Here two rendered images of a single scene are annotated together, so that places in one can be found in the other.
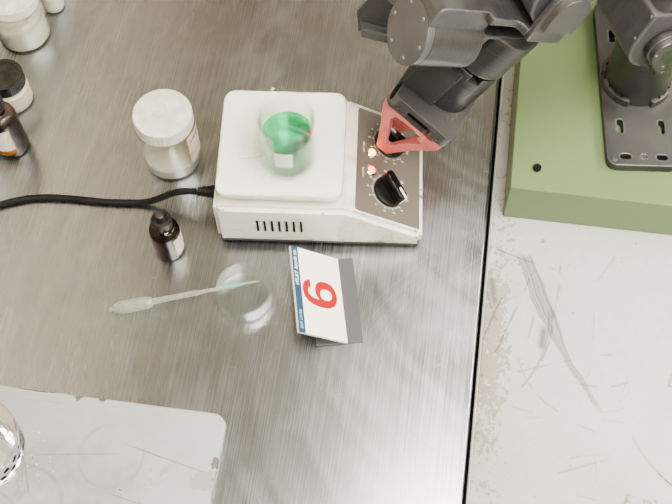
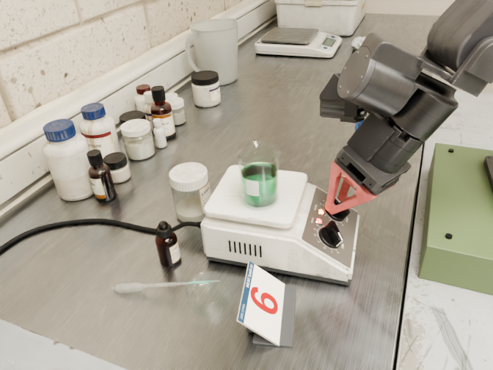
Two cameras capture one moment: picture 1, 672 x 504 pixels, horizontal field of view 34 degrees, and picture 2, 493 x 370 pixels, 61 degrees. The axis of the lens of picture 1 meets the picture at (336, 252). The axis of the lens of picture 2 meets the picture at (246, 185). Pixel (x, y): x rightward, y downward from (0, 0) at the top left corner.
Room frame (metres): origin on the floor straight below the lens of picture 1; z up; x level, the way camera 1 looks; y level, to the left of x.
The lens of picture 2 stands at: (0.13, -0.06, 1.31)
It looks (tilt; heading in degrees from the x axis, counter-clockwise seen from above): 34 degrees down; 15
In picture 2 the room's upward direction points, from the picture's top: 3 degrees counter-clockwise
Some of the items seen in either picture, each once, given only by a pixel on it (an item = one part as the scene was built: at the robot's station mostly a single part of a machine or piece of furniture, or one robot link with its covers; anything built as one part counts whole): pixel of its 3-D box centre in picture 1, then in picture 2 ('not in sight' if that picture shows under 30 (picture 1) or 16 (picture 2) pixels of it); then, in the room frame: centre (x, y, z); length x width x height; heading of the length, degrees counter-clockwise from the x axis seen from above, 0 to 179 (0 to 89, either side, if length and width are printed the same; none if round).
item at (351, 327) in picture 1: (326, 294); (268, 302); (0.46, 0.01, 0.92); 0.09 x 0.06 x 0.04; 5
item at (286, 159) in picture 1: (286, 134); (259, 175); (0.57, 0.04, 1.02); 0.06 x 0.05 x 0.08; 19
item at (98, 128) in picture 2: not in sight; (100, 134); (0.76, 0.40, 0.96); 0.06 x 0.06 x 0.11
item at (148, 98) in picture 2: not in sight; (152, 111); (0.90, 0.36, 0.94); 0.03 x 0.03 x 0.09
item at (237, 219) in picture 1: (310, 169); (276, 220); (0.58, 0.02, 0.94); 0.22 x 0.13 x 0.08; 86
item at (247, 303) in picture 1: (243, 293); (208, 292); (0.46, 0.09, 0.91); 0.06 x 0.06 x 0.02
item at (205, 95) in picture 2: not in sight; (206, 89); (1.06, 0.28, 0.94); 0.07 x 0.07 x 0.07
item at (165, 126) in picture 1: (167, 135); (191, 193); (0.63, 0.17, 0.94); 0.06 x 0.06 x 0.08
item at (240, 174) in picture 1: (282, 144); (257, 193); (0.58, 0.05, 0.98); 0.12 x 0.12 x 0.01; 86
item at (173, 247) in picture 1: (164, 231); (166, 241); (0.52, 0.17, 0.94); 0.03 x 0.03 x 0.07
